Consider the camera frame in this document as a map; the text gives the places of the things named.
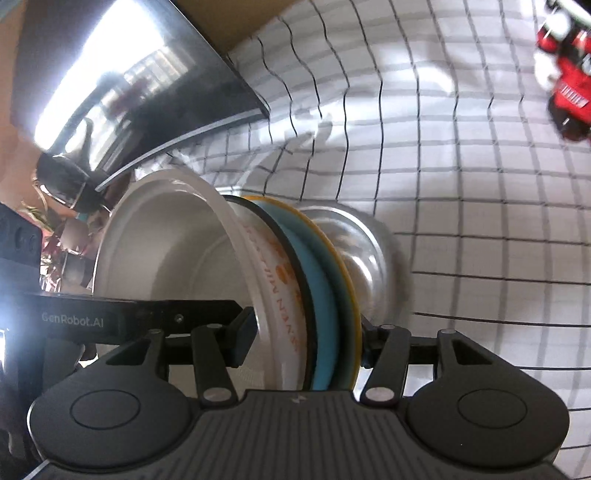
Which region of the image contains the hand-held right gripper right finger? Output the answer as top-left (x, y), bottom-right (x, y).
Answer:
top-left (360, 323), bottom-right (497, 408)

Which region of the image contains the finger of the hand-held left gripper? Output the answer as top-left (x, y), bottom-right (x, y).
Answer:
top-left (131, 299), bottom-right (245, 337)

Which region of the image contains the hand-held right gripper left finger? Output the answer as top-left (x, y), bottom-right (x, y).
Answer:
top-left (105, 308), bottom-right (257, 409)

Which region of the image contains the white printed paper bowl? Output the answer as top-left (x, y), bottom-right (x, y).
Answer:
top-left (92, 169), bottom-right (309, 393)

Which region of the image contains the blue bowl with black rim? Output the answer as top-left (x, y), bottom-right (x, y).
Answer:
top-left (224, 195), bottom-right (341, 392)

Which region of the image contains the metal bowl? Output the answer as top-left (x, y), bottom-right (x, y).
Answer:
top-left (295, 203), bottom-right (408, 334)

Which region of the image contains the black glossy object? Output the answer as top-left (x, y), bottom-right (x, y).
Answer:
top-left (36, 154), bottom-right (105, 214)

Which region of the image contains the white gridded tablecloth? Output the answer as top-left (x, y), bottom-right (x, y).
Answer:
top-left (168, 0), bottom-right (591, 480)

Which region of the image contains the panda figurine in red suit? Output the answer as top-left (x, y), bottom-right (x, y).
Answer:
top-left (533, 0), bottom-right (591, 147)

